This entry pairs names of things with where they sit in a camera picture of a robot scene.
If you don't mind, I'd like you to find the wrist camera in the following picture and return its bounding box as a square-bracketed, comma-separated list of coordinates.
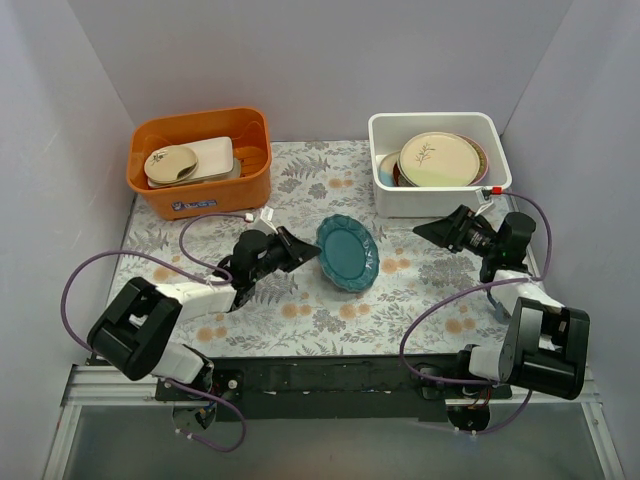
[475, 186, 504, 217]
[244, 206, 277, 235]

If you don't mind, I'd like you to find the cream blue tree plate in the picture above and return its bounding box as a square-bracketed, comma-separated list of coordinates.
[378, 151, 400, 187]

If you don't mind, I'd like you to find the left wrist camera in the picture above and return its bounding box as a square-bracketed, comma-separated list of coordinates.
[244, 206, 277, 235]

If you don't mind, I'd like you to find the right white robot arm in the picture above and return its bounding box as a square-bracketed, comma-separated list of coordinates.
[413, 205, 590, 400]

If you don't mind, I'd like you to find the grey blue clamp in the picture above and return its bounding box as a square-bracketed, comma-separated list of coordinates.
[486, 290, 511, 325]

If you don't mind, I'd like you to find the orange plastic tub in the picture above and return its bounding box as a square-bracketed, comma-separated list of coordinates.
[126, 107, 272, 220]

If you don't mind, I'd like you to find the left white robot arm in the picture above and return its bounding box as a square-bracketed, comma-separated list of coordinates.
[87, 227, 321, 400]

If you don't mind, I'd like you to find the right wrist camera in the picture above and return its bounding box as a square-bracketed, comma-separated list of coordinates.
[475, 186, 504, 217]

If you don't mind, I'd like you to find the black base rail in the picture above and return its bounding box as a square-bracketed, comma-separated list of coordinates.
[154, 349, 571, 424]

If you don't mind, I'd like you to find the cream green twig plate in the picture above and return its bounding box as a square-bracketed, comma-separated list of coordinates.
[398, 132, 481, 188]

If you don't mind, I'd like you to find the pink plate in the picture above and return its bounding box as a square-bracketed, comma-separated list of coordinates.
[460, 135, 489, 186]

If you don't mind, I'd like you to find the white rectangular dish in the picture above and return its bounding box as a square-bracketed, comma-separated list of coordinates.
[146, 137, 241, 189]

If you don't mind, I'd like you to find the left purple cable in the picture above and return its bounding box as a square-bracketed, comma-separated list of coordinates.
[59, 212, 251, 453]

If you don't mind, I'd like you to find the white plastic bin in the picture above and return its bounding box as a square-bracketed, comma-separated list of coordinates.
[368, 112, 513, 218]

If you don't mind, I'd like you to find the dark teal scalloped plate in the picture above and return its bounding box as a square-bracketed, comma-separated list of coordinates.
[316, 214, 380, 293]

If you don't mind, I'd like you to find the cream round plate with bird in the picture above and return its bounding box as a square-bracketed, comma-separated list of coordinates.
[144, 145, 198, 184]

